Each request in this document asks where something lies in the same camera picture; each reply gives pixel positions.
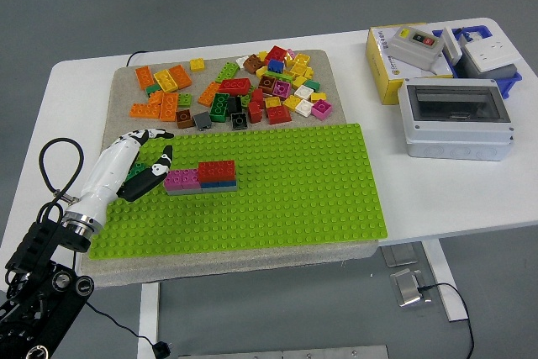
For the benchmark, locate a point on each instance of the small grey toy brick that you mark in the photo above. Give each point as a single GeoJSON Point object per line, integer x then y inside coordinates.
{"type": "Point", "coordinates": [202, 120]}

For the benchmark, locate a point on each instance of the small black toy brick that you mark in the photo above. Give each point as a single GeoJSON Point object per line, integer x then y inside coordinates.
{"type": "Point", "coordinates": [238, 120]}
{"type": "Point", "coordinates": [235, 103]}

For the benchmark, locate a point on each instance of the red long toy brick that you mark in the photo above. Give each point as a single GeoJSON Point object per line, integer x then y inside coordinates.
{"type": "Point", "coordinates": [233, 86]}

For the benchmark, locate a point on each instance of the small brown toy brick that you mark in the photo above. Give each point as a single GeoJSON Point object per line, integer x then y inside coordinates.
{"type": "Point", "coordinates": [184, 118]}

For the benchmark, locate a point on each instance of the small red toy brick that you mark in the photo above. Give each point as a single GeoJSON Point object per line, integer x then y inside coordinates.
{"type": "Point", "coordinates": [257, 96]}
{"type": "Point", "coordinates": [254, 112]}

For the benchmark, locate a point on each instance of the blue plastic bin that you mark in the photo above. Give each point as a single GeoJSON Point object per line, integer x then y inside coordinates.
{"type": "Point", "coordinates": [510, 81]}

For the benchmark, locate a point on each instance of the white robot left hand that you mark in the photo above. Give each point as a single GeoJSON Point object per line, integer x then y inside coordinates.
{"type": "Point", "coordinates": [109, 170]}

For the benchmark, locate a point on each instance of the grey junction box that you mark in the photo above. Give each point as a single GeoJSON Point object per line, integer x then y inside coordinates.
{"type": "Point", "coordinates": [504, 71]}

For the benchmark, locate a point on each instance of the lime green studded baseplate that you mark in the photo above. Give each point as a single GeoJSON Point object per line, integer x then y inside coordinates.
{"type": "Point", "coordinates": [302, 191]}

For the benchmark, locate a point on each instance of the yellow long toy brick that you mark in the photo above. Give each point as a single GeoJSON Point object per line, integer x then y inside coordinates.
{"type": "Point", "coordinates": [167, 80]}

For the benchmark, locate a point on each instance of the small pink toy brick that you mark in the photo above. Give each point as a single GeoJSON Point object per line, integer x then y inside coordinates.
{"type": "Point", "coordinates": [291, 53]}

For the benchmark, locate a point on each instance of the magenta square toy brick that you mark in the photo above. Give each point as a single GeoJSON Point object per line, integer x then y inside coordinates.
{"type": "Point", "coordinates": [281, 89]}

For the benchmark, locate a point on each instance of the small blue toy brick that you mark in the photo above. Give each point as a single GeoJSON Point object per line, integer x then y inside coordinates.
{"type": "Point", "coordinates": [275, 66]}

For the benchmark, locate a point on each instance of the white wall socket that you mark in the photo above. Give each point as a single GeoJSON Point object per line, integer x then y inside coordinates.
{"type": "Point", "coordinates": [489, 55]}

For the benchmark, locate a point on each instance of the long metal floor plate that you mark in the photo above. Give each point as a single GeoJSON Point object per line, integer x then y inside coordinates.
{"type": "Point", "coordinates": [294, 353]}

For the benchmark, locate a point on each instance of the yellow cardboard box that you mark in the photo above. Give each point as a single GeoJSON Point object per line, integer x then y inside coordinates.
{"type": "Point", "coordinates": [378, 77]}

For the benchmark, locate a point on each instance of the metal floor socket box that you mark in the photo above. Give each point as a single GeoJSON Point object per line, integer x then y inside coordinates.
{"type": "Point", "coordinates": [407, 289]}

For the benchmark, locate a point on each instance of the small orange toy brick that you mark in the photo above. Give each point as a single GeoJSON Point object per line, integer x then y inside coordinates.
{"type": "Point", "coordinates": [156, 97]}

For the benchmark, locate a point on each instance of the white table leg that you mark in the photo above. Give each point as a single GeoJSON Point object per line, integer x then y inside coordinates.
{"type": "Point", "coordinates": [440, 270]}
{"type": "Point", "coordinates": [148, 317]}

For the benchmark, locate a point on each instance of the red square toy brick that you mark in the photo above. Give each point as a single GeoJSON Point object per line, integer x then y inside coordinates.
{"type": "Point", "coordinates": [276, 53]}
{"type": "Point", "coordinates": [278, 114]}

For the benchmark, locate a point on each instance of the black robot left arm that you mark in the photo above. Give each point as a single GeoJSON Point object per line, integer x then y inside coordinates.
{"type": "Point", "coordinates": [38, 241]}

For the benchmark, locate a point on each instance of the lime green long toy brick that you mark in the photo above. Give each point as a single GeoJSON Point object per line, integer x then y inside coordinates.
{"type": "Point", "coordinates": [227, 72]}

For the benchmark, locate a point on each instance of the grey distribution enclosure clear lid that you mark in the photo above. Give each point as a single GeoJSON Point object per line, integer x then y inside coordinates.
{"type": "Point", "coordinates": [456, 140]}

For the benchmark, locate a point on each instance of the white switch plate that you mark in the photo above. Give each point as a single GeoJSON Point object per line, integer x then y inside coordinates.
{"type": "Point", "coordinates": [449, 44]}

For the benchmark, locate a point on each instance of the grey push-button switch box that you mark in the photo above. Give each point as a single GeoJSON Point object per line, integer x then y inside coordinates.
{"type": "Point", "coordinates": [414, 50]}

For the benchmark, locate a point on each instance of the grey-brown foam mat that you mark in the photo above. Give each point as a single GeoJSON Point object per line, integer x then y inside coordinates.
{"type": "Point", "coordinates": [252, 258]}

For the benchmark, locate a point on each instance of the small white toy brick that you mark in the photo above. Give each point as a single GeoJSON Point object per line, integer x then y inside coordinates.
{"type": "Point", "coordinates": [241, 60]}
{"type": "Point", "coordinates": [303, 107]}
{"type": "Point", "coordinates": [303, 92]}

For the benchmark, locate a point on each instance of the dark green long toy brick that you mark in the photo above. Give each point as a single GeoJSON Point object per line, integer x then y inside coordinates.
{"type": "Point", "coordinates": [138, 167]}

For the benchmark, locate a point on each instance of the small lime green toy brick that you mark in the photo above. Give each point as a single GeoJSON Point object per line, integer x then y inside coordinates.
{"type": "Point", "coordinates": [246, 98]}
{"type": "Point", "coordinates": [184, 100]}

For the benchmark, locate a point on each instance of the lime green flat toy brick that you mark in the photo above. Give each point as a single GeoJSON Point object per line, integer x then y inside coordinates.
{"type": "Point", "coordinates": [282, 77]}

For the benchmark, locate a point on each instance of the flat metal floor plate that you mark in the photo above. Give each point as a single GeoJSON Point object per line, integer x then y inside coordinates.
{"type": "Point", "coordinates": [399, 256]}

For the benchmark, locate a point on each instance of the pink square toy brick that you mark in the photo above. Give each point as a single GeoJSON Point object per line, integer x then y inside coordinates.
{"type": "Point", "coordinates": [321, 109]}

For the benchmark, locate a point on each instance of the small yellow toy brick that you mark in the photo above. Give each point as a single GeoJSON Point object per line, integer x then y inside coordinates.
{"type": "Point", "coordinates": [272, 101]}
{"type": "Point", "coordinates": [298, 69]}
{"type": "Point", "coordinates": [262, 55]}
{"type": "Point", "coordinates": [299, 80]}
{"type": "Point", "coordinates": [301, 59]}
{"type": "Point", "coordinates": [292, 102]}
{"type": "Point", "coordinates": [261, 71]}
{"type": "Point", "coordinates": [318, 96]}
{"type": "Point", "coordinates": [197, 64]}

